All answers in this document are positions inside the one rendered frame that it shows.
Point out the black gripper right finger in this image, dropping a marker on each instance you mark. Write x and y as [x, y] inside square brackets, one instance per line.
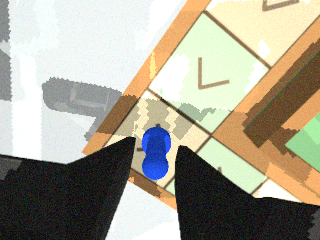
[212, 207]

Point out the blue pawn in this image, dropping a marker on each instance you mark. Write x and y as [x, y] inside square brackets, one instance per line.
[156, 143]

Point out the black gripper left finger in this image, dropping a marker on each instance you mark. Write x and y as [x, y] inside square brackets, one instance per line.
[65, 201]

